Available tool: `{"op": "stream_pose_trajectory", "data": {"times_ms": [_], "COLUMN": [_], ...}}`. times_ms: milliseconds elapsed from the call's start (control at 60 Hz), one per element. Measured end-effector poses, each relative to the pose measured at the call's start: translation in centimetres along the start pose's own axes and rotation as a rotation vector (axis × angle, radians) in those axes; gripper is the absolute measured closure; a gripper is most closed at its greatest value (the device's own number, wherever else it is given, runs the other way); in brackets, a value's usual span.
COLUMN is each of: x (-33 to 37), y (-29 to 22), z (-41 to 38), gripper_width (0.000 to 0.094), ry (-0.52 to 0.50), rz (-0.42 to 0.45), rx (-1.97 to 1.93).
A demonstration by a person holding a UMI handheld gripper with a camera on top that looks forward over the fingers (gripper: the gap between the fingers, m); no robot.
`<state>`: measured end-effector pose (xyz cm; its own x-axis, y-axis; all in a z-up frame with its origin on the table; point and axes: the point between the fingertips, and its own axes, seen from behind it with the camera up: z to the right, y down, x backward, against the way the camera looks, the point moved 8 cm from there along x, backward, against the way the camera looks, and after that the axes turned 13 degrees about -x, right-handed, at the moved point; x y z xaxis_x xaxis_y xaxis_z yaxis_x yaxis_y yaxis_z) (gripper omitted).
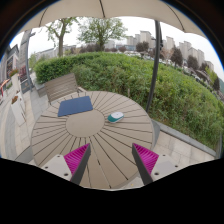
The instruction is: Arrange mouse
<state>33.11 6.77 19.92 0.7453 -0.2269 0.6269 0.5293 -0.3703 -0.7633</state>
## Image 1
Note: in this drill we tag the green hedge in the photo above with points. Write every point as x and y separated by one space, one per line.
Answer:
178 101

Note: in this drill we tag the slatted wooden chair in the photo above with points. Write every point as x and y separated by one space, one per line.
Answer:
61 86

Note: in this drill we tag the round slatted wooden table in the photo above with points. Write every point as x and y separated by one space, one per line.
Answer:
111 163

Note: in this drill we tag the blue mouse pad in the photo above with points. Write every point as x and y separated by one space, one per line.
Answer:
74 106

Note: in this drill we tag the dark curved umbrella pole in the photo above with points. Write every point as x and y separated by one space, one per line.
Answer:
156 63

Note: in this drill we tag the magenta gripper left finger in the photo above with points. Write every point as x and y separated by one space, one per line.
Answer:
70 167

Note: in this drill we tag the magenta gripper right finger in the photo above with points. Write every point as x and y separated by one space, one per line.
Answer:
151 165

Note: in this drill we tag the beige patio umbrella canopy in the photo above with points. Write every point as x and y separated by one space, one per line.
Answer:
152 9

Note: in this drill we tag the white planter box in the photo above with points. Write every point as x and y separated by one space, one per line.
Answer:
17 110

